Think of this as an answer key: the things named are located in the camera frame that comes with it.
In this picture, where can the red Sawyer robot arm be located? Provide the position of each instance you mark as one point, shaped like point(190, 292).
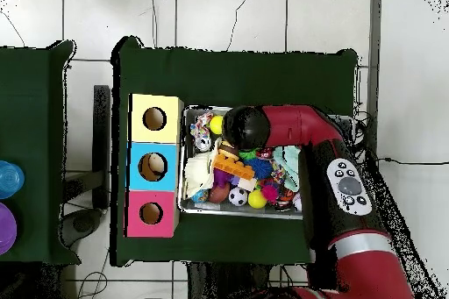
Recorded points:
point(298, 123)

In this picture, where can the shallow mesh bin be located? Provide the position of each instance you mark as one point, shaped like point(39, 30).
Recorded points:
point(224, 212)

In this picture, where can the orange toy building block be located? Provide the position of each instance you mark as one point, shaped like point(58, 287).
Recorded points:
point(233, 167)

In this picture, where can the yellow ball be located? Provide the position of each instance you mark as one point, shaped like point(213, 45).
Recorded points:
point(216, 124)
point(257, 199)

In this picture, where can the colourful crumpled wrapper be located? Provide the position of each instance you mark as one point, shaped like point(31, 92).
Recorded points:
point(200, 127)

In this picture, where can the cream cloth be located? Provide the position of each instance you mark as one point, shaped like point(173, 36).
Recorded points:
point(198, 172)

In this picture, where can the small blue spiky ball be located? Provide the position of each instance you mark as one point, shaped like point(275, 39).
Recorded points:
point(261, 168)

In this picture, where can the brown toy football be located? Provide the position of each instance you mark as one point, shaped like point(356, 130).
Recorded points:
point(219, 193)

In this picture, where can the small soccer ball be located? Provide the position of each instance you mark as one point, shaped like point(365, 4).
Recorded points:
point(238, 196)

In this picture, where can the mint green cloth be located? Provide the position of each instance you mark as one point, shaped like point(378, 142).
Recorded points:
point(289, 162)

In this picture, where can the dark green tablecloth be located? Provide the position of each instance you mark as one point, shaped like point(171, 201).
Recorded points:
point(31, 102)
point(228, 74)

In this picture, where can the blue plastic lid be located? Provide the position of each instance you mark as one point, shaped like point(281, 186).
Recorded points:
point(9, 179)

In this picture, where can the purple plastic lid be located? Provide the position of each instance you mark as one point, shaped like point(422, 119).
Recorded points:
point(6, 229)

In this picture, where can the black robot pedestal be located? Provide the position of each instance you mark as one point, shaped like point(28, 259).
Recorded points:
point(217, 281)

